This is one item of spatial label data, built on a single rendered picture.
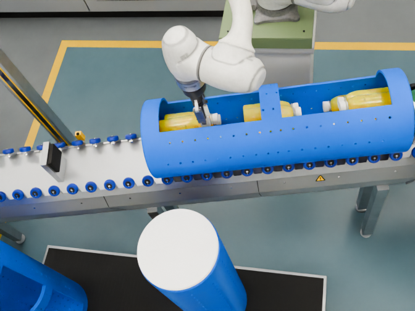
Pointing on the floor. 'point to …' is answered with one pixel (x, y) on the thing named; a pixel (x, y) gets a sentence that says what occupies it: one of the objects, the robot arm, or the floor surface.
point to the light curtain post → (33, 101)
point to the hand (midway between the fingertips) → (204, 116)
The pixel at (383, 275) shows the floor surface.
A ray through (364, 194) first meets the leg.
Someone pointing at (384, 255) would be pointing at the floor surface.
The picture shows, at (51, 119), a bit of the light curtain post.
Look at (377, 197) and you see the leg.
